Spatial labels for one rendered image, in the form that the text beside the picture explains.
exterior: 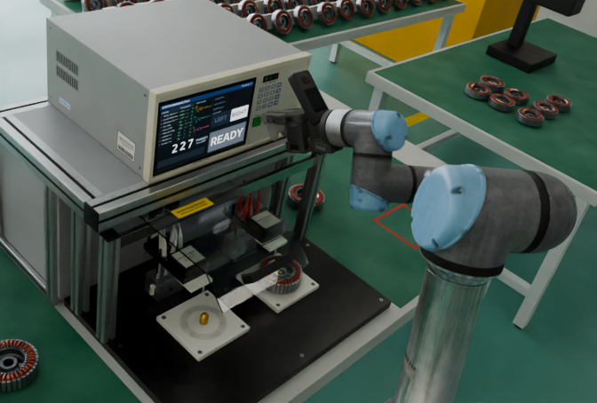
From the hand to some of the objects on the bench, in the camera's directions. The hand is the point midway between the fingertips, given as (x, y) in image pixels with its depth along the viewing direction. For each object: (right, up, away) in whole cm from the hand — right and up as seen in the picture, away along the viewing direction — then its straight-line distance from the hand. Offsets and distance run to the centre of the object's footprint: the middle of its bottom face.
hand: (265, 114), depth 149 cm
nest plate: (-14, -48, +5) cm, 50 cm away
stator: (+9, -22, +56) cm, 61 cm away
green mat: (-66, -54, -18) cm, 87 cm away
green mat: (+20, -16, +69) cm, 74 cm away
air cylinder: (-25, -40, +12) cm, 49 cm away
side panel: (-57, -36, +12) cm, 68 cm away
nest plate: (+2, -40, +21) cm, 46 cm away
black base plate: (-8, -45, +15) cm, 48 cm away
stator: (+2, -40, +20) cm, 45 cm away
